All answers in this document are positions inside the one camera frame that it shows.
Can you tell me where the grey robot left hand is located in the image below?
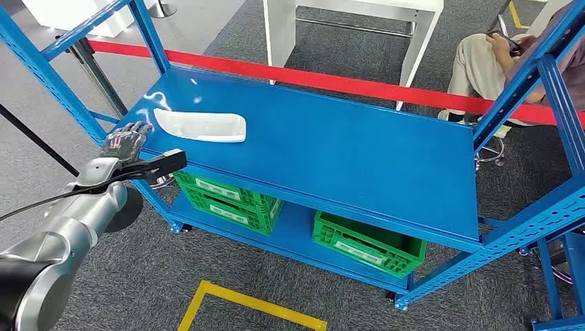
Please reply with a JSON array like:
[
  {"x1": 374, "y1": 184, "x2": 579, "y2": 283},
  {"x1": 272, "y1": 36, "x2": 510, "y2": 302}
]
[{"x1": 100, "y1": 121, "x2": 153, "y2": 164}]

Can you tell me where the white plastic car part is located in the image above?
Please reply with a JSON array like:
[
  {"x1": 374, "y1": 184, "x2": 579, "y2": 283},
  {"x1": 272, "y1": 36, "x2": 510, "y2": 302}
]
[{"x1": 153, "y1": 108, "x2": 247, "y2": 143}]

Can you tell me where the blue metal shelf rack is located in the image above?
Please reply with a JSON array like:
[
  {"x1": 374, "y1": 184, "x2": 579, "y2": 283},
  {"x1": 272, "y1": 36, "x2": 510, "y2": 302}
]
[
  {"x1": 0, "y1": 0, "x2": 585, "y2": 312},
  {"x1": 532, "y1": 232, "x2": 585, "y2": 331}
]

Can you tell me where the black stanchion pole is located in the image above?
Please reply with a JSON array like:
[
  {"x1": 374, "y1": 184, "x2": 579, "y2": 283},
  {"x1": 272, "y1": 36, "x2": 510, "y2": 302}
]
[{"x1": 0, "y1": 103, "x2": 144, "y2": 234}]

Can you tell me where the green plastic crate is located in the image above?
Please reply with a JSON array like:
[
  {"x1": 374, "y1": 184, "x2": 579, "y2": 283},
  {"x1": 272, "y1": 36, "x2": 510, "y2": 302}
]
[
  {"x1": 172, "y1": 170, "x2": 285, "y2": 216},
  {"x1": 312, "y1": 210, "x2": 428, "y2": 279},
  {"x1": 185, "y1": 189, "x2": 282, "y2": 237}
]

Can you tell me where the chrome stanchion base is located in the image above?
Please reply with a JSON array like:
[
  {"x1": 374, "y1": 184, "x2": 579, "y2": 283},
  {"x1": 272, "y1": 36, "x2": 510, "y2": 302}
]
[{"x1": 148, "y1": 0, "x2": 178, "y2": 19}]

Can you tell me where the white table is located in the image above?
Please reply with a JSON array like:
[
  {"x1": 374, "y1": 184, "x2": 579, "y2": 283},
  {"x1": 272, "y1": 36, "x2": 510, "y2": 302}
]
[{"x1": 262, "y1": 0, "x2": 444, "y2": 112}]

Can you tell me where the red barrier belt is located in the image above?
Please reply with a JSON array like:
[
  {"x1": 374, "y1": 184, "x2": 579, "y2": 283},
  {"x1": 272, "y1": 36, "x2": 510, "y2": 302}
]
[{"x1": 86, "y1": 40, "x2": 585, "y2": 128}]

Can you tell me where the person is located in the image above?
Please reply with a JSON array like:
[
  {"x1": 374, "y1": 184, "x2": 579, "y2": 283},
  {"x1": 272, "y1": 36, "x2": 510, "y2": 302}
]
[{"x1": 437, "y1": 4, "x2": 585, "y2": 138}]

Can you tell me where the chrome stool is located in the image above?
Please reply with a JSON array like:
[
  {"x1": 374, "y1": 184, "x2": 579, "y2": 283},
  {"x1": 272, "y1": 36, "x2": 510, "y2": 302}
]
[{"x1": 475, "y1": 137, "x2": 506, "y2": 172}]

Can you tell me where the black phone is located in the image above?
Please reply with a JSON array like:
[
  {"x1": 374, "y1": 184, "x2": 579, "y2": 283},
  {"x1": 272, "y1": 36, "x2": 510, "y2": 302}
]
[{"x1": 486, "y1": 30, "x2": 522, "y2": 56}]

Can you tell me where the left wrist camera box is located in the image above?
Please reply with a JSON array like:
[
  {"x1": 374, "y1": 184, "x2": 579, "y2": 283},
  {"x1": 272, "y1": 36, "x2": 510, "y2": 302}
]
[{"x1": 133, "y1": 148, "x2": 189, "y2": 181}]

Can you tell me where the chrome stanchion post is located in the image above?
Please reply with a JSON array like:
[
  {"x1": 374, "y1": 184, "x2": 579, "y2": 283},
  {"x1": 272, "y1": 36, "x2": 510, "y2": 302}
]
[{"x1": 57, "y1": 35, "x2": 177, "y2": 190}]

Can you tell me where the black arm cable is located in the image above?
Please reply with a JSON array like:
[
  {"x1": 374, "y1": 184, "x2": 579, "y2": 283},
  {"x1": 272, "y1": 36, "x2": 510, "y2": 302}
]
[{"x1": 0, "y1": 166, "x2": 159, "y2": 223}]

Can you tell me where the white pedestal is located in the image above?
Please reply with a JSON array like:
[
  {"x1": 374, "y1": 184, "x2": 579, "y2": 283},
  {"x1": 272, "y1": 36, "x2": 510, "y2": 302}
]
[{"x1": 21, "y1": 0, "x2": 159, "y2": 39}]

